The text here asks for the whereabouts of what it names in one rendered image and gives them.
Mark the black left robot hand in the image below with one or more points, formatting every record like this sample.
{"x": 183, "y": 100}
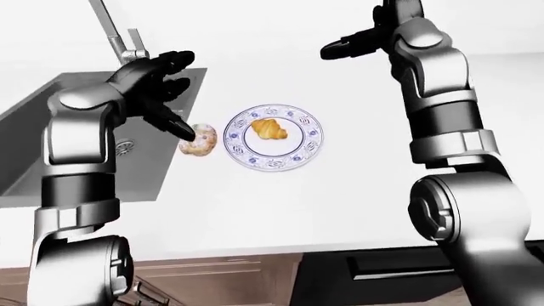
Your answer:
{"x": 146, "y": 84}

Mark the black built-in appliance front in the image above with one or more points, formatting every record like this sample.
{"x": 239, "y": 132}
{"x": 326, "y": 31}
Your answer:
{"x": 382, "y": 274}

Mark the blue patterned white plate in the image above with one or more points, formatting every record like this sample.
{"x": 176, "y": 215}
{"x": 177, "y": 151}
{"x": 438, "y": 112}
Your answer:
{"x": 273, "y": 137}

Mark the stainless steel sink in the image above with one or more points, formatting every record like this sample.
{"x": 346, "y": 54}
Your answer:
{"x": 85, "y": 140}

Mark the silver kitchen faucet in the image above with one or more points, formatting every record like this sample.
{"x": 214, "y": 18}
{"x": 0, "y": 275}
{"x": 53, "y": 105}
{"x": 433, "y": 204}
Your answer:
{"x": 121, "y": 35}

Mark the golden croissant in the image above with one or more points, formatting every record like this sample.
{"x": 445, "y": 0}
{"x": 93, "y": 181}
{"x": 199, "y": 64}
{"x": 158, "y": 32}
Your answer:
{"x": 268, "y": 128}

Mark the wooden cabinet drawer front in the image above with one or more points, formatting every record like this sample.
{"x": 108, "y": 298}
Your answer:
{"x": 208, "y": 279}

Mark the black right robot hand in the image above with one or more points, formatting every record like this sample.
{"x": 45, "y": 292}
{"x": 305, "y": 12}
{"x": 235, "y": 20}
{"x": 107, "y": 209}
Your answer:
{"x": 361, "y": 39}

